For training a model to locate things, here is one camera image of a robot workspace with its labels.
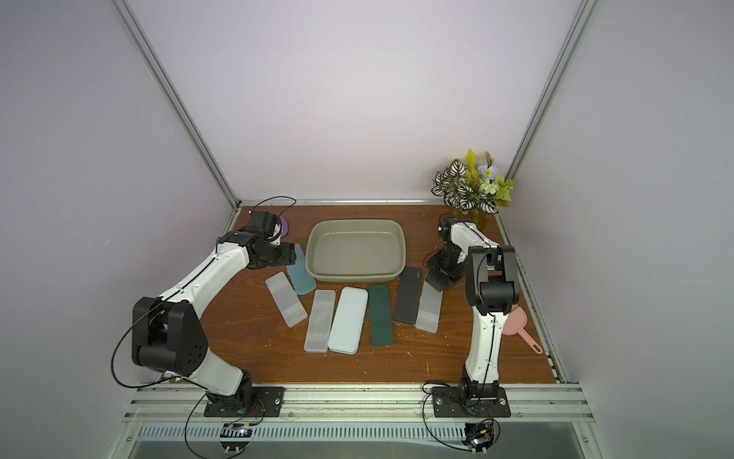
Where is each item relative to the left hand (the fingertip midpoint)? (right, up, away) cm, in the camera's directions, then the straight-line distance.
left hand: (289, 254), depth 89 cm
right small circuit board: (+54, -45, -19) cm, 73 cm away
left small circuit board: (-9, -46, -17) cm, 50 cm away
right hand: (+51, -7, +8) cm, 52 cm away
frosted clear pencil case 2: (+45, -18, +1) cm, 49 cm away
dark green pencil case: (+29, -20, -2) cm, 35 cm away
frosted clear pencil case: (-1, -16, +2) cm, 16 cm away
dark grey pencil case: (+38, -14, +4) cm, 41 cm away
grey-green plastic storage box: (+20, 0, +14) cm, 25 cm away
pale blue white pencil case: (+19, -22, -5) cm, 30 cm away
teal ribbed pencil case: (+3, -9, +5) cm, 11 cm away
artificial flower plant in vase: (+60, +20, 0) cm, 63 cm away
